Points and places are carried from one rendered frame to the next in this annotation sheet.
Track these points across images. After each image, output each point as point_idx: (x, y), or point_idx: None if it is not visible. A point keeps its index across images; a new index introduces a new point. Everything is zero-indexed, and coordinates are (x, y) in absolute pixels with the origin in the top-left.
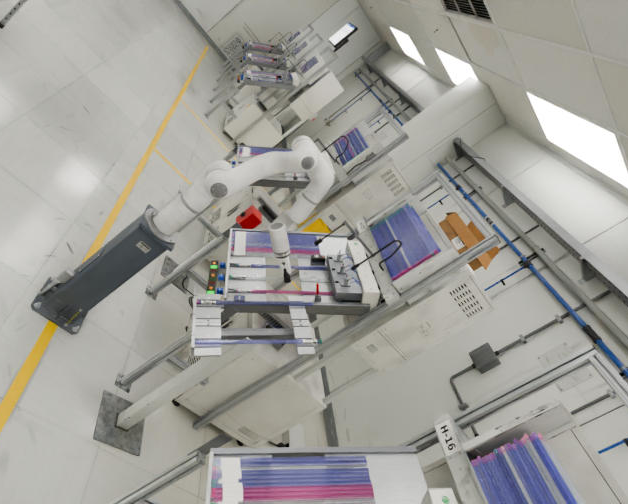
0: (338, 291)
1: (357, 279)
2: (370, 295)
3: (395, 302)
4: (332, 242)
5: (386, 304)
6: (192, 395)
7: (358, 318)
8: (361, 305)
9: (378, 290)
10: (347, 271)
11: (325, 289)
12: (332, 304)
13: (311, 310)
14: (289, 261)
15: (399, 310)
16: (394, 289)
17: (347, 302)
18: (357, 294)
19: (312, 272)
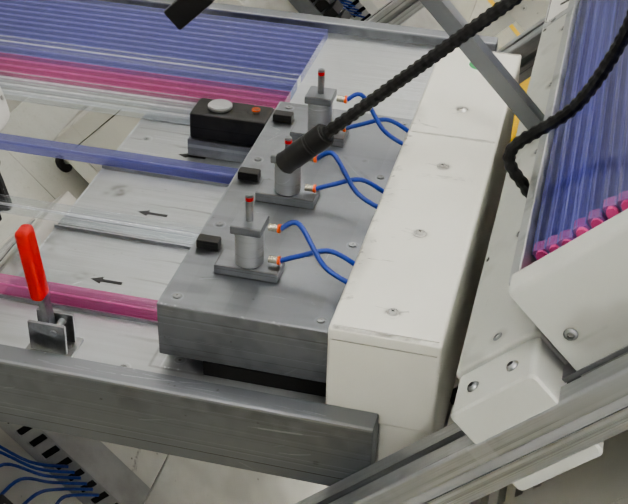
0: (173, 299)
1: (360, 247)
2: (373, 355)
3: (523, 431)
4: (397, 68)
5: (466, 436)
6: None
7: (302, 501)
8: (310, 416)
9: (439, 329)
10: (330, 196)
11: (163, 287)
12: (119, 378)
13: None
14: None
15: (609, 497)
16: (533, 333)
17: (240, 383)
18: (297, 337)
19: (164, 190)
